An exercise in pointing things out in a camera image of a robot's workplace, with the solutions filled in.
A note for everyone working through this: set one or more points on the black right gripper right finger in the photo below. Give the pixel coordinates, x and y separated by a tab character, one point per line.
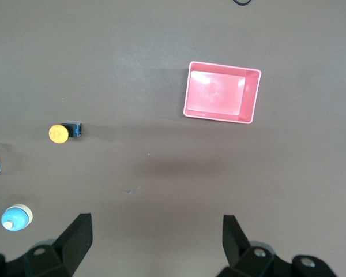
236	245

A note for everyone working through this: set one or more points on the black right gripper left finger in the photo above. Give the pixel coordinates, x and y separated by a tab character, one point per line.
72	245

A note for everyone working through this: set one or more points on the yellow mushroom push button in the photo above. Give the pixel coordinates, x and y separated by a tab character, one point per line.
60	132

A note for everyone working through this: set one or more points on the blue dome with beige knob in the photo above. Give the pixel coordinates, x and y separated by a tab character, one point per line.
15	217

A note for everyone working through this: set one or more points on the pink plastic box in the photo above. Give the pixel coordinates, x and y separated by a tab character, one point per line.
219	92

